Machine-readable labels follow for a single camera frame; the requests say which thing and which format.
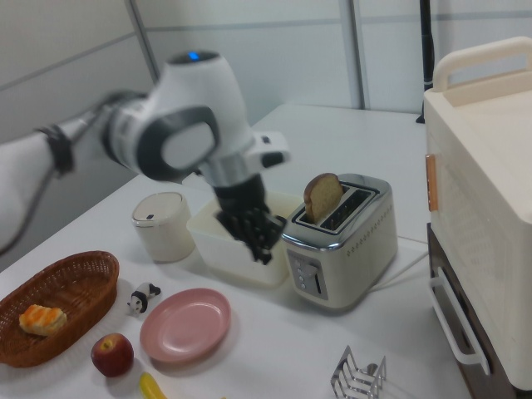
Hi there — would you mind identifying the yellow banana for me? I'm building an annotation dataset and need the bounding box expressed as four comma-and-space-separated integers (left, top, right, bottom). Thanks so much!
138, 372, 168, 399

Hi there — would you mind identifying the cream plastic cabinet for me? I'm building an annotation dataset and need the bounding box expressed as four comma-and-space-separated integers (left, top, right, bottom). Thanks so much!
422, 36, 532, 392

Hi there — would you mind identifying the brown bread slice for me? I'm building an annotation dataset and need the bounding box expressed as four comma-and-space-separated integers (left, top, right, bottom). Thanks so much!
303, 173, 346, 225

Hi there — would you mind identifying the white toaster cable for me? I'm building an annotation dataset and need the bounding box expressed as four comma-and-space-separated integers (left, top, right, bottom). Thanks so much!
369, 248, 430, 293

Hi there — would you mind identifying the white plastic bin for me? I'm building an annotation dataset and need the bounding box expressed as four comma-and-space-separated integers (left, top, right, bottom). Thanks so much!
185, 190, 305, 288

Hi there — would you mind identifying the red apple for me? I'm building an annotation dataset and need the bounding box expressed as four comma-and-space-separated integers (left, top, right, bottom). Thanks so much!
90, 332, 135, 379

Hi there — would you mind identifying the pink plate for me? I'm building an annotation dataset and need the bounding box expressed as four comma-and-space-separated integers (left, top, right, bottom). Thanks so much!
139, 287, 233, 364

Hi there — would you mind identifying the cream and chrome toaster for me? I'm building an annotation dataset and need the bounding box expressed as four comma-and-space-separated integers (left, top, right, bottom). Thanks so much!
278, 173, 399, 313

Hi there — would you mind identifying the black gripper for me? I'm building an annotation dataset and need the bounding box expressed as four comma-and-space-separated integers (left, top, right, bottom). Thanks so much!
212, 173, 288, 266

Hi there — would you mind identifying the brown wicker basket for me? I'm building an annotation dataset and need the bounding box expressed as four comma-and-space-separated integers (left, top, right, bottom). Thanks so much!
0, 249, 121, 369

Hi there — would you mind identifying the orange glazed pastry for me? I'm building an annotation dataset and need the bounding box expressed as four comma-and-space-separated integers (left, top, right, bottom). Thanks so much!
18, 303, 68, 337

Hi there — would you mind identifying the dark oven with white handle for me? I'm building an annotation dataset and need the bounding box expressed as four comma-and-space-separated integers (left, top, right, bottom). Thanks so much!
426, 222, 521, 399

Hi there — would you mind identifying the panda figurine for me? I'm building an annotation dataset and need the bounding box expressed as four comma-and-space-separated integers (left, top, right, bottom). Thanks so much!
126, 281, 163, 318

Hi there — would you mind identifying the small white lidded can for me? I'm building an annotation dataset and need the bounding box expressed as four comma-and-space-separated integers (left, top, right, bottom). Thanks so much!
131, 191, 197, 264

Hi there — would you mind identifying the black pole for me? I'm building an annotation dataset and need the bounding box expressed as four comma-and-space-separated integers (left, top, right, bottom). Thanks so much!
416, 0, 436, 125

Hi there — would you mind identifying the metal toast rack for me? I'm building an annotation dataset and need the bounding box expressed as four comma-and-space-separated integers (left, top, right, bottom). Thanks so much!
329, 344, 388, 399

